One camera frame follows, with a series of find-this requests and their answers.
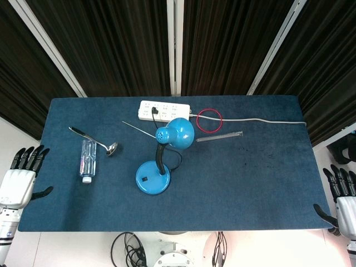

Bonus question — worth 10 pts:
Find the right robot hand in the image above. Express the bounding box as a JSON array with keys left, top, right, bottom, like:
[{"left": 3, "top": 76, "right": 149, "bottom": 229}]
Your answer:
[{"left": 313, "top": 164, "right": 356, "bottom": 243}]

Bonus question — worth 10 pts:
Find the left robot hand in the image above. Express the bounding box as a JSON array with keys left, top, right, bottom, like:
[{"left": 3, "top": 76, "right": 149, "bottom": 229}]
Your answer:
[{"left": 0, "top": 145, "right": 54, "bottom": 210}]

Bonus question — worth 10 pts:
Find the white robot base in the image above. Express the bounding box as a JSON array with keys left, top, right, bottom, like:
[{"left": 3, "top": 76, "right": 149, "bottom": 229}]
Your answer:
[{"left": 139, "top": 231, "right": 212, "bottom": 267}]

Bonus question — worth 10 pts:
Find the blue desk lamp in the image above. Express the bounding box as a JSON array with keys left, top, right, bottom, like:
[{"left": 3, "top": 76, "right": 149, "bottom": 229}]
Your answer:
[{"left": 135, "top": 117, "right": 195, "bottom": 195}]

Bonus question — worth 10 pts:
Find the black object on floor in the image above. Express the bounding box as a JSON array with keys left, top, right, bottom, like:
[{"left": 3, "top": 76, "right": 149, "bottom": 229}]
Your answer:
[{"left": 327, "top": 139, "right": 356, "bottom": 165}]

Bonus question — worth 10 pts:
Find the clear plastic water bottle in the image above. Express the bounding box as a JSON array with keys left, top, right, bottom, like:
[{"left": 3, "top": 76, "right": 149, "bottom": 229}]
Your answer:
[{"left": 80, "top": 139, "right": 97, "bottom": 184}]

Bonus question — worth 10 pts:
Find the thin metal skewer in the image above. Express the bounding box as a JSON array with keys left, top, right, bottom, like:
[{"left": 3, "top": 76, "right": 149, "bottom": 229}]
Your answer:
[{"left": 121, "top": 121, "right": 157, "bottom": 139}]

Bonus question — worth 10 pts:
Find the clear wrapped straw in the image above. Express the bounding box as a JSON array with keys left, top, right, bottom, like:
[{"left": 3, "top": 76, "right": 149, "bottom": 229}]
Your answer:
[{"left": 196, "top": 131, "right": 244, "bottom": 143}]

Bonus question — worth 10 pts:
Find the blue table mat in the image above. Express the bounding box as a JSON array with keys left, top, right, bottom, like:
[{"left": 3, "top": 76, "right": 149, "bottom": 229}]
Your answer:
[{"left": 17, "top": 95, "right": 338, "bottom": 233}]

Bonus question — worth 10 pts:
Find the white power strip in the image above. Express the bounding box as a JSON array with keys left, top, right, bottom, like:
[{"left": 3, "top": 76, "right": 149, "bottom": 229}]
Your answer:
[{"left": 138, "top": 100, "right": 191, "bottom": 121}]

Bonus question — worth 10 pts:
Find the metal ladle with black handle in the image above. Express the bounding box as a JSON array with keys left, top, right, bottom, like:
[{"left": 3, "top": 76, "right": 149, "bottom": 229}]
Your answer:
[{"left": 68, "top": 126, "right": 119, "bottom": 157}]

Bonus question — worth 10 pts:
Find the black cable bundle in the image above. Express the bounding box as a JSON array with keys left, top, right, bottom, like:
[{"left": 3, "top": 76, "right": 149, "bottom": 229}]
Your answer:
[
  {"left": 110, "top": 231, "right": 148, "bottom": 267},
  {"left": 211, "top": 231, "right": 228, "bottom": 267}
]

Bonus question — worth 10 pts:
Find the red ring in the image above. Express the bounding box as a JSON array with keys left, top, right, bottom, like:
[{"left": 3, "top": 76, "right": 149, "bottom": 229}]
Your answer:
[{"left": 196, "top": 108, "right": 223, "bottom": 134}]

